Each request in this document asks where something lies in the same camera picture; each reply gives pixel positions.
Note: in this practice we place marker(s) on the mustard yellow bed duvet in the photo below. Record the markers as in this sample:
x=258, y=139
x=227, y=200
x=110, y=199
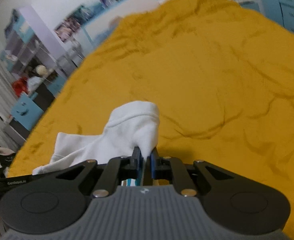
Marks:
x=223, y=80

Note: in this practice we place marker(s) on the white small garment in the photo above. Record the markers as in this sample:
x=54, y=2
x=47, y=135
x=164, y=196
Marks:
x=130, y=125

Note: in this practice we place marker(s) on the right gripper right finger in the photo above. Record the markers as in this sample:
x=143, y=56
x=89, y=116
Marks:
x=172, y=169

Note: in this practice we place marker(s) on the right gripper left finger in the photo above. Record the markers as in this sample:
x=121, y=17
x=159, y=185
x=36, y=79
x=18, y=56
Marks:
x=118, y=169

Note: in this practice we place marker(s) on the lavender shelf unit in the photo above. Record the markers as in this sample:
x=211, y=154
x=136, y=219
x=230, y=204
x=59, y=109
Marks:
x=34, y=55

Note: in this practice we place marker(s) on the blue drawer cabinet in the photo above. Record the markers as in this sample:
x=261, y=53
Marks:
x=26, y=112

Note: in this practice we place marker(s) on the blue bedside table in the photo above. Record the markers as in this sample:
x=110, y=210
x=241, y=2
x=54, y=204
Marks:
x=248, y=4

